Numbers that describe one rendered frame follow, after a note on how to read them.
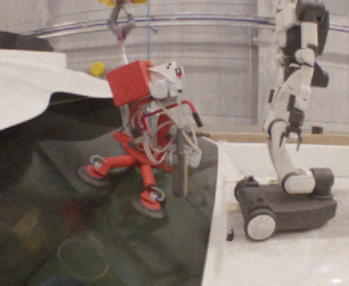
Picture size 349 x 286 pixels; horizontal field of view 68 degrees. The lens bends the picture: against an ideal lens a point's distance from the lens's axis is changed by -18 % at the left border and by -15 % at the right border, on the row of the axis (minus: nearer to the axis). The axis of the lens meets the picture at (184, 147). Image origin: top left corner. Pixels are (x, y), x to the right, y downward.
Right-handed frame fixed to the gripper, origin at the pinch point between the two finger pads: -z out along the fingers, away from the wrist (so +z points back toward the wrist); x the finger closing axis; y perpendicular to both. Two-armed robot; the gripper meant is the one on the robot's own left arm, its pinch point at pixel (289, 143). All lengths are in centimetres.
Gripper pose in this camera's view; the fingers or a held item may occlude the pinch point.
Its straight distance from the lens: 166.6
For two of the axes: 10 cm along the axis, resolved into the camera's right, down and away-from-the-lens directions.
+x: -9.8, -2.1, -0.2
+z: 2.1, -9.5, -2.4
